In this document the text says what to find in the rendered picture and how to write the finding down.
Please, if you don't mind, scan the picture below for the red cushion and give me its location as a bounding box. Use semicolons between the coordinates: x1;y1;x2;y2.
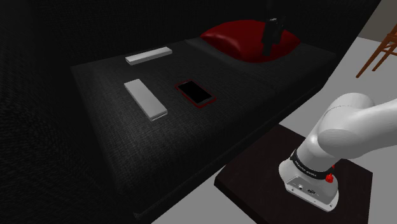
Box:
199;19;302;64

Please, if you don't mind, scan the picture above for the red-cased black phone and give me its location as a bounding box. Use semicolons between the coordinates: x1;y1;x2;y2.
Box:
174;79;218;109

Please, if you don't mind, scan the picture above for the wooden chair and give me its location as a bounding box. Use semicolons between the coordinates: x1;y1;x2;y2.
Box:
355;22;397;79

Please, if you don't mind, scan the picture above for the dark sofa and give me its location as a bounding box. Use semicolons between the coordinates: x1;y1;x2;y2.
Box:
0;0;383;224

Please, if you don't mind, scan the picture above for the grey remote control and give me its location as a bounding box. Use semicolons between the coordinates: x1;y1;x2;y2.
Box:
125;46;174;66
123;78;169;122

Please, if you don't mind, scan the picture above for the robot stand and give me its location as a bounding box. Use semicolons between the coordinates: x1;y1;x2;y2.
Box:
214;123;373;224

